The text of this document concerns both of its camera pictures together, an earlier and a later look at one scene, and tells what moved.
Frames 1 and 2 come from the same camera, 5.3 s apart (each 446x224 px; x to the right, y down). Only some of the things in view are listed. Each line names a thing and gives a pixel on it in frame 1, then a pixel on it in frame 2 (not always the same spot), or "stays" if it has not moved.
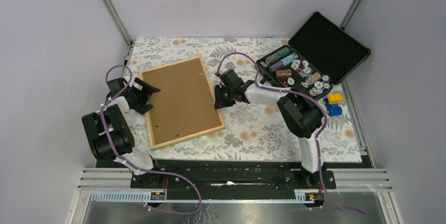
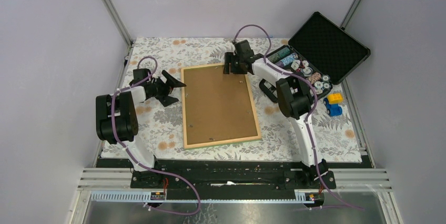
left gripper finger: (142, 109) → (166, 100)
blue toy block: (332, 110) stays
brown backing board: (184, 105) → (218, 106)
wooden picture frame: (185, 108) → (218, 109)
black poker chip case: (320, 53) stays
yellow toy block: (335, 98) stays
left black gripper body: (139, 97) → (158, 88)
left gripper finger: (146, 86) → (171, 81)
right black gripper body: (224, 97) → (236, 68)
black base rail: (232, 175) stays
